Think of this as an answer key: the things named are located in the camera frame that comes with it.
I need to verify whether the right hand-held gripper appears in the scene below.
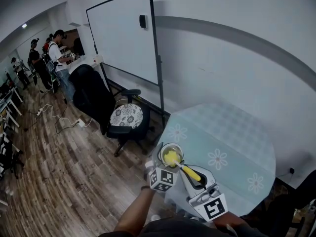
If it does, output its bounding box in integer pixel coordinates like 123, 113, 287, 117
179, 165, 229, 223

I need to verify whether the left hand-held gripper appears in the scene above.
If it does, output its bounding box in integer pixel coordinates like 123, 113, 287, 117
144, 144, 179, 194

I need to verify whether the yellow brush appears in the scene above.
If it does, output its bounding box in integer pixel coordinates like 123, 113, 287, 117
162, 149, 202, 182

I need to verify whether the white ceramic cup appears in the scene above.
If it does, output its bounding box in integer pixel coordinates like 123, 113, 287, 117
159, 142, 185, 169

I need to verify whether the person's right forearm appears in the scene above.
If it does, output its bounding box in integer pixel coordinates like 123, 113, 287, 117
212, 210, 249, 235

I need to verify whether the person's left forearm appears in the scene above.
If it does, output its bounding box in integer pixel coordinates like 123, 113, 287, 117
113, 187, 157, 237

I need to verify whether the floral seat cushion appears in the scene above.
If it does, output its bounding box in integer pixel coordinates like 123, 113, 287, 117
109, 103, 144, 129

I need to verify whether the person's dark shirt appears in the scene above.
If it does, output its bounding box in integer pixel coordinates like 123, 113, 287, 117
98, 217, 269, 237

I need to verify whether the round table with floral cloth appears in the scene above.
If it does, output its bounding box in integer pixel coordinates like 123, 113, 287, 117
158, 102, 277, 217

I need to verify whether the black office chair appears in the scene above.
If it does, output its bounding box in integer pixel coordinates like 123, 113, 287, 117
6, 149, 26, 180
265, 169, 316, 237
68, 64, 155, 157

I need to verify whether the white desk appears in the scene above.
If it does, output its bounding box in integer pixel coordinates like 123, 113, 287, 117
0, 86, 23, 128
68, 55, 111, 91

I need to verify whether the black-framed whiteboard on stand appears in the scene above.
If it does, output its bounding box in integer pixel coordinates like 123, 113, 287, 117
85, 0, 171, 128

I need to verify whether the white floor cable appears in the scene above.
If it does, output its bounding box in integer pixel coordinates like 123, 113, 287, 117
39, 104, 79, 126

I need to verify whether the grey wall rail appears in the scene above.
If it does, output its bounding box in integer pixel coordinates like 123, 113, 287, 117
155, 15, 316, 93

